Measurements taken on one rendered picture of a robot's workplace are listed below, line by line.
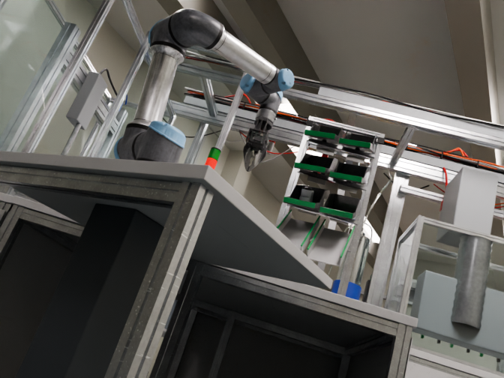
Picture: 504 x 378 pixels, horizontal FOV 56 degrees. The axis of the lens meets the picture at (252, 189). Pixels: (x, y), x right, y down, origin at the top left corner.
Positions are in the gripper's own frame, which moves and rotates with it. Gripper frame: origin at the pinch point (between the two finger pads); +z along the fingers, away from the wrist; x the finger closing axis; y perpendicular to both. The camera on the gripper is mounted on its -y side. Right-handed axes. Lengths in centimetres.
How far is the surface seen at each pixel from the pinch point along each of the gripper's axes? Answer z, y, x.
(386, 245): -26, -127, 75
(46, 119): 3, 1, -87
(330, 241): 12.4, -21.8, 37.5
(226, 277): 42.8, 4.1, 5.9
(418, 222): -28, -77, 81
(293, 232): 13.4, -20.9, 22.3
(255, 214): 39, 71, 18
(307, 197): -2.3, -18.6, 23.9
